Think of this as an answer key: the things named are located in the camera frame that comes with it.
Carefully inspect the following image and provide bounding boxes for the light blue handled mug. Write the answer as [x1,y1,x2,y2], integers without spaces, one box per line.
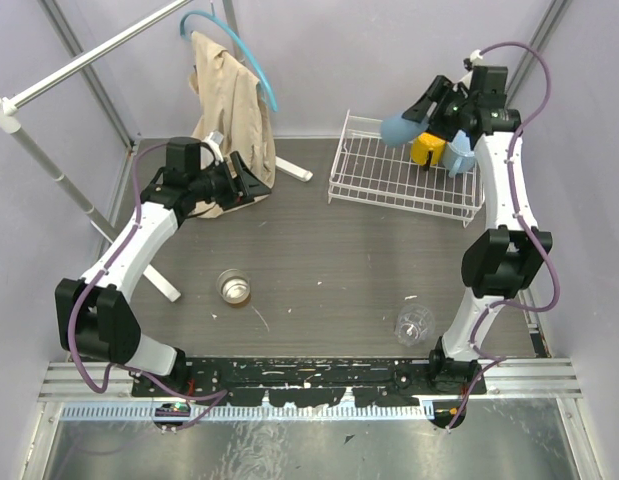
[441,130,475,178]

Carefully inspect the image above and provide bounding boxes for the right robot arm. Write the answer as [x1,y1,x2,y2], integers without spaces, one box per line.
[402,66,553,394]

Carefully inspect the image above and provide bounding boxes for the beige shirt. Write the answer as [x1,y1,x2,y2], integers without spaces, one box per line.
[171,29,277,219]

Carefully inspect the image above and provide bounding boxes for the purple cable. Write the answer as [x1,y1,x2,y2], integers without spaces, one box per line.
[446,40,563,431]
[68,140,230,434]

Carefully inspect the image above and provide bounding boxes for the teal clothes hanger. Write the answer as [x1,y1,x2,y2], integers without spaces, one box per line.
[179,10,279,112]

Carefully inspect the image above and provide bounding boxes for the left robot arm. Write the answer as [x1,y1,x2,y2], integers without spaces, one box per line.
[55,131,271,396]

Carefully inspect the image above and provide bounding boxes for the white wire dish rack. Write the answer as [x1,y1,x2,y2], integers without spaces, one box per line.
[327,113,485,226]

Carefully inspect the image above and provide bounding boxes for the clear glass amber base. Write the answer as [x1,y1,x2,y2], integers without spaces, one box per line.
[216,269,251,307]

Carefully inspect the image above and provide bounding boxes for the yellow mug black handle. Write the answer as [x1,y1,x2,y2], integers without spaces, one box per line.
[410,133,447,171]

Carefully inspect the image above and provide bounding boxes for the clear plastic cup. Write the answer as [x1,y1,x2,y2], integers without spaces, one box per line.
[394,303,435,347]

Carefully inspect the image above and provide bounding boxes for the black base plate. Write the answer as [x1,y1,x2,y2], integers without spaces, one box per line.
[131,355,489,409]

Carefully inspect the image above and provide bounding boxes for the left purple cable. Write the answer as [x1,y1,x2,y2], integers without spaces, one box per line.
[68,140,230,434]

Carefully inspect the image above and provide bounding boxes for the light blue plastic cup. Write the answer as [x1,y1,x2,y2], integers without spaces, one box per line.
[380,113,428,147]

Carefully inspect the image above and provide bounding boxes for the silver garment rack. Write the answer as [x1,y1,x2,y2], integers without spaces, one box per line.
[0,1,313,303]

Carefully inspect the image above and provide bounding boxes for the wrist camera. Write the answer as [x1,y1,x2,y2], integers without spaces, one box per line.
[203,131,224,162]
[460,49,486,88]

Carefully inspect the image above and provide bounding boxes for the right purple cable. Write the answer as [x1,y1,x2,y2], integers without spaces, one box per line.
[446,40,563,431]

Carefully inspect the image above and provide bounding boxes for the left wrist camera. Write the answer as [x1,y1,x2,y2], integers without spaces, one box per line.
[203,131,224,162]

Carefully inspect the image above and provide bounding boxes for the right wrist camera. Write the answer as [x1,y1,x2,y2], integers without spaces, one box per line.
[460,49,486,88]

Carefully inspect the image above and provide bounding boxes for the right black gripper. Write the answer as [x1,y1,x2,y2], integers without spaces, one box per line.
[403,75,475,143]

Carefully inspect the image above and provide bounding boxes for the aluminium frame rail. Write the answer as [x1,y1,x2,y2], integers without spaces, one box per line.
[39,357,582,429]

